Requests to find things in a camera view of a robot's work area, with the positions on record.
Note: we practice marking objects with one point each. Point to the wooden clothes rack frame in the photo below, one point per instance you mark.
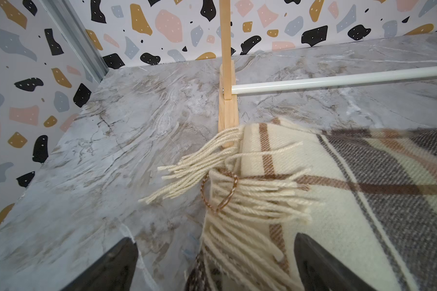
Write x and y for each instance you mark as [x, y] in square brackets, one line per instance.
[228, 113]

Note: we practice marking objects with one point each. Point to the aluminium corner post left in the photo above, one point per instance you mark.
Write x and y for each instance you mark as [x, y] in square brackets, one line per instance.
[67, 20]

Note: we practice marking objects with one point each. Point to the brown plaid fringed scarf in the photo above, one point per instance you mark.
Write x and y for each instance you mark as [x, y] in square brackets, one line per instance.
[367, 196]

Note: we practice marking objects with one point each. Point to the white lower rack rod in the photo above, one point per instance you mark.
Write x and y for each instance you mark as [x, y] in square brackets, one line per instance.
[336, 81]

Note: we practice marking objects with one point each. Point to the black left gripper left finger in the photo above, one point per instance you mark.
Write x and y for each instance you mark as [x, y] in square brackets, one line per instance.
[113, 271]

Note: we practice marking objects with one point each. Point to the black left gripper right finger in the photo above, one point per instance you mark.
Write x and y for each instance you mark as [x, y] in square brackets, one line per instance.
[319, 270]

